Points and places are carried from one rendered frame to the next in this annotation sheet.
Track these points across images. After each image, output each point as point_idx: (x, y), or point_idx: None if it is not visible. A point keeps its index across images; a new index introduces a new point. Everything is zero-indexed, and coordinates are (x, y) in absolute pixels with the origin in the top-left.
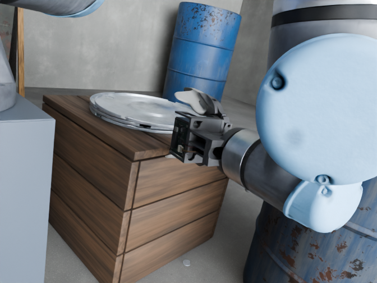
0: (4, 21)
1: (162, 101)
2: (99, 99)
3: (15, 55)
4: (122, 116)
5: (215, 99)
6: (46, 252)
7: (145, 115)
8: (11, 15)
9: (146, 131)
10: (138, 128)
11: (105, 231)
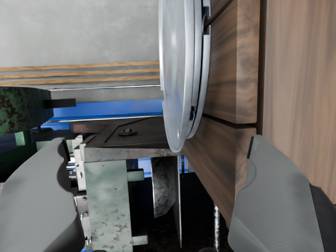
0: (119, 153)
1: (162, 0)
2: (166, 115)
3: (144, 144)
4: (177, 143)
5: None
6: None
7: (176, 96)
8: (113, 149)
9: (201, 111)
10: (197, 121)
11: None
